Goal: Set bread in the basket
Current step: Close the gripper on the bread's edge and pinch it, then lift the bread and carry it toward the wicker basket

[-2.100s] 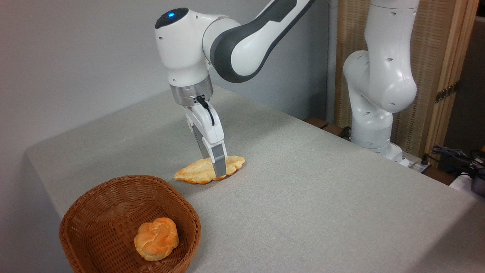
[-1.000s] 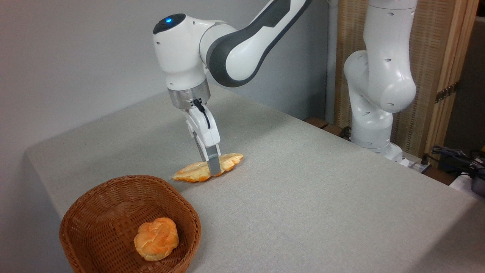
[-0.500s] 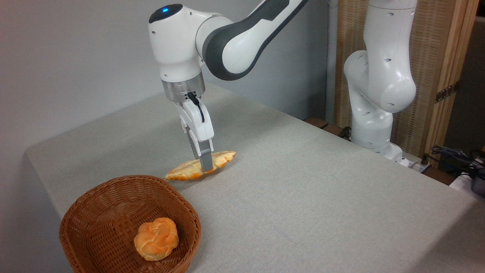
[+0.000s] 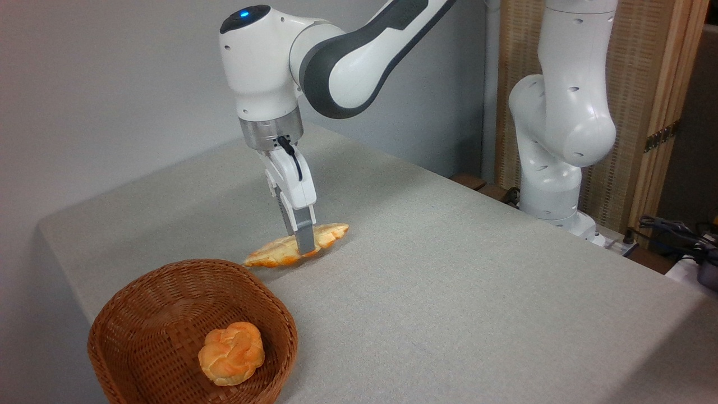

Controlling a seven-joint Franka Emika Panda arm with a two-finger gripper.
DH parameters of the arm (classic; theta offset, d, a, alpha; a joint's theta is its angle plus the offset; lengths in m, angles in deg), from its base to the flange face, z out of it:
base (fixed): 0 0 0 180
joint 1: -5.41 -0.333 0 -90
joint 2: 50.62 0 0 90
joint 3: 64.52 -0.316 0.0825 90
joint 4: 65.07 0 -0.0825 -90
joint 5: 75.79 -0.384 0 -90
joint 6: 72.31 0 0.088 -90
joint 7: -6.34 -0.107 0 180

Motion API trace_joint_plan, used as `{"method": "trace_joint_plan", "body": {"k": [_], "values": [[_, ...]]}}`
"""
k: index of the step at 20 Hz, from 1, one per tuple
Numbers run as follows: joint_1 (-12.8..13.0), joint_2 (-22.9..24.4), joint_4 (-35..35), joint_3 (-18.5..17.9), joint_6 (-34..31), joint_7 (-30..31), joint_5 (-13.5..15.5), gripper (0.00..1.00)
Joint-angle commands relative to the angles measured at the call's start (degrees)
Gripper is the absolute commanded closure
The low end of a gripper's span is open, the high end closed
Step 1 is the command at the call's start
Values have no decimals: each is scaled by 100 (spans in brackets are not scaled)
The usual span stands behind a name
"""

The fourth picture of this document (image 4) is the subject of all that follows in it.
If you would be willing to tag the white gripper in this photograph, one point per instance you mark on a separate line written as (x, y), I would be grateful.
(289, 179)

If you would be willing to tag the long braided bread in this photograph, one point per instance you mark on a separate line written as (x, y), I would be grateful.
(272, 255)

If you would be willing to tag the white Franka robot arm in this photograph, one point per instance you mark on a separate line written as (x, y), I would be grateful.
(561, 112)

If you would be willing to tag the round knotted bread roll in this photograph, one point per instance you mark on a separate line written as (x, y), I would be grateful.
(231, 353)

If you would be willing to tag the brown wicker basket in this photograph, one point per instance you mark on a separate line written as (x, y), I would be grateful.
(146, 314)

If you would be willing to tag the grey tablecloth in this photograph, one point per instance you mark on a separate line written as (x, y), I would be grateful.
(449, 292)

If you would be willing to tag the brown wooden base board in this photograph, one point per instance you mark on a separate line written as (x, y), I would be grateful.
(485, 188)

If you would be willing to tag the white vertical pipe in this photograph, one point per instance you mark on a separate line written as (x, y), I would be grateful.
(492, 84)

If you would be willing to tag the white power strip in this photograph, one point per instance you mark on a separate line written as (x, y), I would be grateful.
(621, 244)

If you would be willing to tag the metal screen hinge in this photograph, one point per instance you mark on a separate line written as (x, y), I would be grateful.
(661, 137)

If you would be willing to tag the wood and bamboo folding screen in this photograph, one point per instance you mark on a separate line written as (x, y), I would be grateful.
(639, 56)

